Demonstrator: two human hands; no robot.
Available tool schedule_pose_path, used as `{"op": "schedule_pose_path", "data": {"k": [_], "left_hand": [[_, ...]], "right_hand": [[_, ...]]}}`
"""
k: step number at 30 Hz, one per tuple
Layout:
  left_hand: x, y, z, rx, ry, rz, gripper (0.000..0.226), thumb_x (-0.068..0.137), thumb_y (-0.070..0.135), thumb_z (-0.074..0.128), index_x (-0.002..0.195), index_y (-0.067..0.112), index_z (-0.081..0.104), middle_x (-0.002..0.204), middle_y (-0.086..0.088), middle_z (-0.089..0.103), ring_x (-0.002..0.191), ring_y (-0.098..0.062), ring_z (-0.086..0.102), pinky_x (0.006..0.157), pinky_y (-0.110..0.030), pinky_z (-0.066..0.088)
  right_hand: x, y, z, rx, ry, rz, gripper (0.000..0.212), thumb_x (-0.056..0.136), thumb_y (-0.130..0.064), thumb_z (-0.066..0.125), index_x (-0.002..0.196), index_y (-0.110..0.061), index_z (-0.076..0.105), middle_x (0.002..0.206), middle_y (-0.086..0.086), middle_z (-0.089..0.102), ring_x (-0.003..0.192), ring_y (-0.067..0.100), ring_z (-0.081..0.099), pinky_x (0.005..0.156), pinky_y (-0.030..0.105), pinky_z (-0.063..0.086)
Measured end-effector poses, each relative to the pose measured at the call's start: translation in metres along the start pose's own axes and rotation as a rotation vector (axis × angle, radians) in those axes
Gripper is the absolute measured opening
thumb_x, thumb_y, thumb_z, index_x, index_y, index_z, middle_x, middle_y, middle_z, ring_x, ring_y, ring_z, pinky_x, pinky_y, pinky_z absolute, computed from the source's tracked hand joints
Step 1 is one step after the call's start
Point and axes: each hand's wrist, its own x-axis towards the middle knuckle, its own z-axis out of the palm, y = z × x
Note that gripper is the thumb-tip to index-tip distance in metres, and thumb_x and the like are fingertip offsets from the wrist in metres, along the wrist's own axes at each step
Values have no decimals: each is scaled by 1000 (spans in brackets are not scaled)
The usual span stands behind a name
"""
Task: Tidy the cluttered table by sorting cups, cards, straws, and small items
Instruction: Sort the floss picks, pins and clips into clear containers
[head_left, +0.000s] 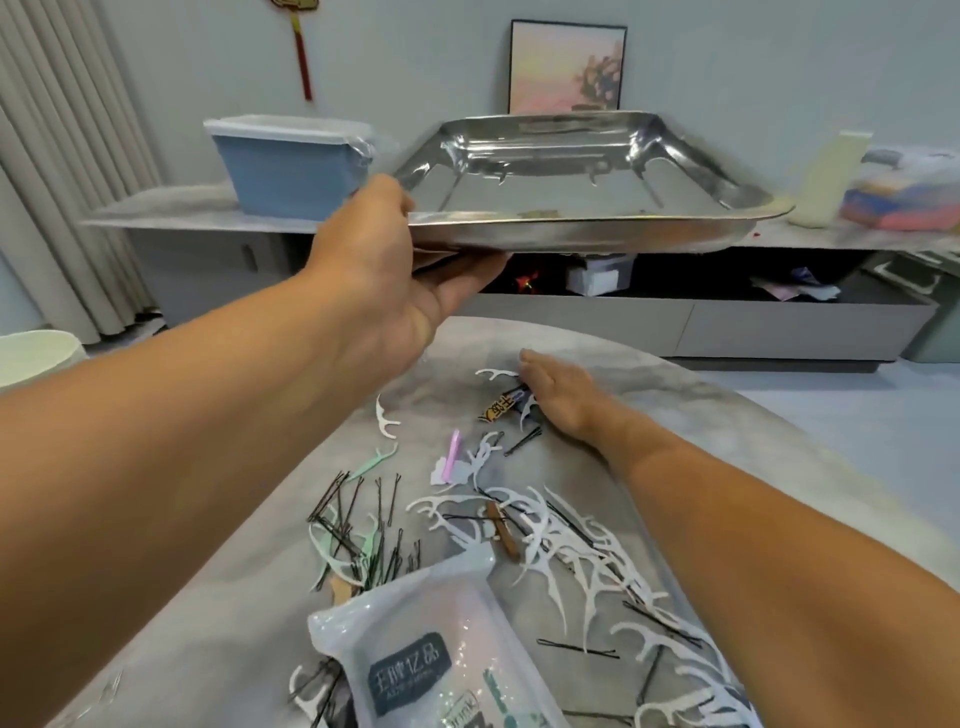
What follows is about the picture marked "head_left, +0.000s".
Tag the person's left hand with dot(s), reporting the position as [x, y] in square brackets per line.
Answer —
[368, 278]

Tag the person's right hand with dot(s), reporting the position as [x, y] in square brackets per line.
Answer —
[585, 405]

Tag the pile of floss picks and clips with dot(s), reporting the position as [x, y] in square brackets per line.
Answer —
[555, 548]

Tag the metal tray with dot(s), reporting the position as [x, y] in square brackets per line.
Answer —
[570, 173]

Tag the clear printed plastic bag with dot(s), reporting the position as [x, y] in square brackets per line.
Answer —
[420, 645]

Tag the group of white paper cups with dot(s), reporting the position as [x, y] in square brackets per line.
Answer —
[30, 360]

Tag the person's right forearm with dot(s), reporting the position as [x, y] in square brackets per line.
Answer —
[810, 600]

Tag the person's left forearm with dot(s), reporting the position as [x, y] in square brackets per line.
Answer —
[135, 480]

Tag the white box in cabinet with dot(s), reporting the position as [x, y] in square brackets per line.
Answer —
[600, 276]

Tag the blue storage box white lid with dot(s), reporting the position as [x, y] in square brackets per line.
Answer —
[285, 173]

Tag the grey cabinet with marble top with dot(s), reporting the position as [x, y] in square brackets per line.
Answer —
[195, 210]

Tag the loose papers in cabinet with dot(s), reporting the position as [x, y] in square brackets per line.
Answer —
[795, 285]

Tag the framed pink picture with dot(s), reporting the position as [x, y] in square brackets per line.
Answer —
[563, 68]

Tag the beige curtain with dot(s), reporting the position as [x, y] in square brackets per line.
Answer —
[68, 165]

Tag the cream paper roll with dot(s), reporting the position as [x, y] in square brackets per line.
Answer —
[830, 180]

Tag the grey green storage bin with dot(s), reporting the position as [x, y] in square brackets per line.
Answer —
[923, 308]

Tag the clear storage box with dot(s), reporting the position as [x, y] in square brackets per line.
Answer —
[908, 191]

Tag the red gold wall hanging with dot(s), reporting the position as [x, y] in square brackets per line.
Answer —
[300, 30]

